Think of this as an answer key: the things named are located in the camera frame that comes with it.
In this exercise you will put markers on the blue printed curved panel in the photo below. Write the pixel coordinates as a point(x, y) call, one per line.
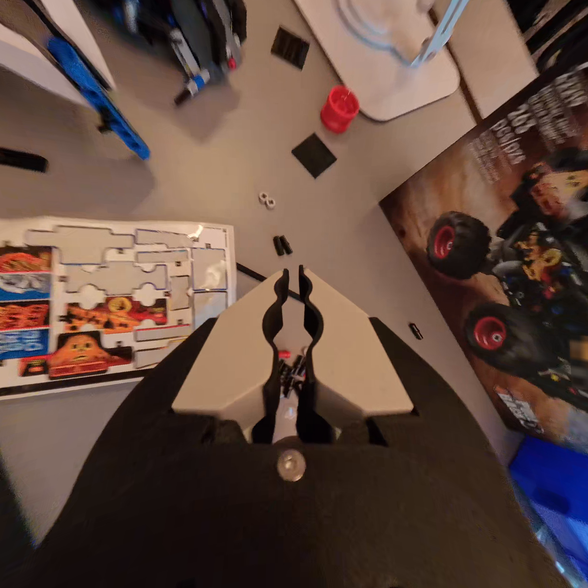
point(92, 92)

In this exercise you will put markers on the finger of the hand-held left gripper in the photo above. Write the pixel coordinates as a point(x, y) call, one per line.
point(27, 64)
point(78, 32)

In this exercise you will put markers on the dark toy set box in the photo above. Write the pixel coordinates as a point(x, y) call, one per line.
point(482, 206)

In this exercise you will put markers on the black smooth square tile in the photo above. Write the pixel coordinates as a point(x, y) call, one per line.
point(313, 155)

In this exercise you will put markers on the thick black beam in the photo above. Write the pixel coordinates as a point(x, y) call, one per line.
point(23, 160)

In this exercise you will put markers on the white book stand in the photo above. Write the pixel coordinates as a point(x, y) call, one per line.
point(404, 82)

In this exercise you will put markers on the red wheel rim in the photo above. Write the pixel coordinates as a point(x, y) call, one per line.
point(339, 109)

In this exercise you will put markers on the grey desk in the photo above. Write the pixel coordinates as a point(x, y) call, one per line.
point(206, 183)

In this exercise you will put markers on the blue storage bin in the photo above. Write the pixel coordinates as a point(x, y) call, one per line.
point(551, 496)

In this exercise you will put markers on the colourful sticker sheet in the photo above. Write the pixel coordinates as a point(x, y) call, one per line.
point(115, 275)

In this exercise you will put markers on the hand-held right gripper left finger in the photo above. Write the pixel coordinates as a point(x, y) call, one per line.
point(225, 367)

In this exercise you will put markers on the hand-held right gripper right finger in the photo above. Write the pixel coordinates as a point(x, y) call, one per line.
point(358, 367)

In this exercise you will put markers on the black axle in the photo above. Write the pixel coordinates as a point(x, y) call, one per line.
point(250, 272)

